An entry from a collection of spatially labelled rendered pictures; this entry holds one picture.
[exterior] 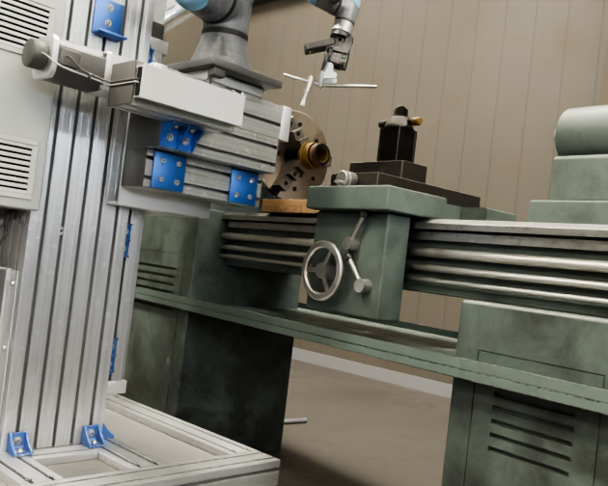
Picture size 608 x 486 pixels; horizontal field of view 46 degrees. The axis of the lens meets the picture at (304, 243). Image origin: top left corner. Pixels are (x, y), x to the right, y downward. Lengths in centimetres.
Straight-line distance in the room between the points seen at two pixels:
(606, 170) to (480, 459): 66
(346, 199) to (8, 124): 79
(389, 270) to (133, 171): 65
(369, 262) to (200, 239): 83
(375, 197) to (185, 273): 94
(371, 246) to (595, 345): 61
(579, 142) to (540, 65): 284
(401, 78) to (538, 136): 113
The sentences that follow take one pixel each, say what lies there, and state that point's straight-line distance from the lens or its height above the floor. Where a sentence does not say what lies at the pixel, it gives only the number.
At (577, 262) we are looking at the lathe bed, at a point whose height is 78.
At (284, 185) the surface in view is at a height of 97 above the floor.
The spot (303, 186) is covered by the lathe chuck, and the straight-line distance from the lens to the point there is 248.
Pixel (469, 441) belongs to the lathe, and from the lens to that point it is 158.
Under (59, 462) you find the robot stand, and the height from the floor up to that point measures 21.
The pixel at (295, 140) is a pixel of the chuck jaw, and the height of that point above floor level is 112.
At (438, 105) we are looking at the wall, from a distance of 480.
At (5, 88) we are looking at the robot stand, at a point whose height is 101.
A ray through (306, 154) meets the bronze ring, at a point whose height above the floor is 107.
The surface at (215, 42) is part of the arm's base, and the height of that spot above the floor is 122.
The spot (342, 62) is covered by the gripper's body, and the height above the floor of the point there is 144.
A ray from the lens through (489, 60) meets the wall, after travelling 469.
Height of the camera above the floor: 72
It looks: 2 degrees up
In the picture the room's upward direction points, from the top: 7 degrees clockwise
